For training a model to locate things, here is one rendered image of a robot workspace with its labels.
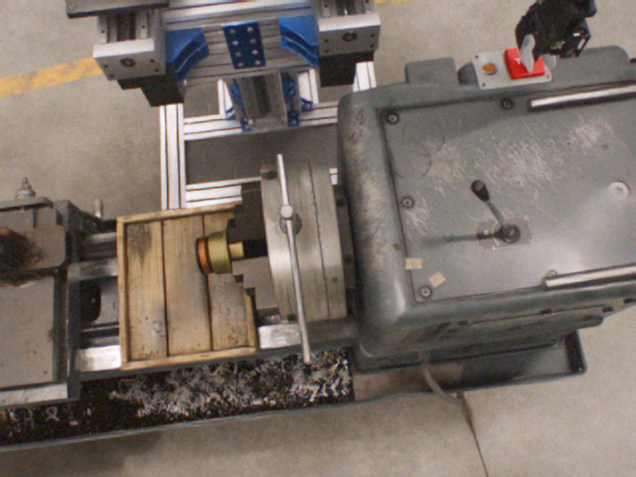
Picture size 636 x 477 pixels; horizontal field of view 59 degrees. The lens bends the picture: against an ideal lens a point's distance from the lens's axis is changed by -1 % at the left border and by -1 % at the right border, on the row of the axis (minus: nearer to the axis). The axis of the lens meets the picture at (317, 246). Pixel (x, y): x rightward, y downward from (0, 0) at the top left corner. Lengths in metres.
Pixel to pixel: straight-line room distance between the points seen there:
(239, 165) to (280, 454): 1.07
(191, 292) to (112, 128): 1.43
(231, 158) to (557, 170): 1.41
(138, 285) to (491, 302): 0.80
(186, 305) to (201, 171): 0.95
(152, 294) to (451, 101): 0.78
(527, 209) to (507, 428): 1.34
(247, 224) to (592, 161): 0.62
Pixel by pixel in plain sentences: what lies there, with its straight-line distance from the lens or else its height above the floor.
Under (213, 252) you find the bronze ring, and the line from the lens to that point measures 1.10.
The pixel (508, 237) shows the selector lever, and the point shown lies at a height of 1.26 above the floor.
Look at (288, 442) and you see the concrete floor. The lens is 2.15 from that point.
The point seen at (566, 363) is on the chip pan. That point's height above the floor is 0.54.
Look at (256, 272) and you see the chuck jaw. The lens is 1.08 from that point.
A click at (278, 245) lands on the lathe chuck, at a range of 0.96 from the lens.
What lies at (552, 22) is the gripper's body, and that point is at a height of 1.42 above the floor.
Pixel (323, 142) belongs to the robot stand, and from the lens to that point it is 2.19.
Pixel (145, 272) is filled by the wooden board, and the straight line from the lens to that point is 1.38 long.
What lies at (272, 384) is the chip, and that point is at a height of 0.60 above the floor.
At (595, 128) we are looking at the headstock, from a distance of 1.11.
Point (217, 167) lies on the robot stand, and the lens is 2.19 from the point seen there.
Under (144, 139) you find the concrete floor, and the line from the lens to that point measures 2.57.
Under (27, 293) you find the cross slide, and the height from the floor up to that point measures 0.97.
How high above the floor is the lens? 2.14
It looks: 72 degrees down
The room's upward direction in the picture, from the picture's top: 6 degrees counter-clockwise
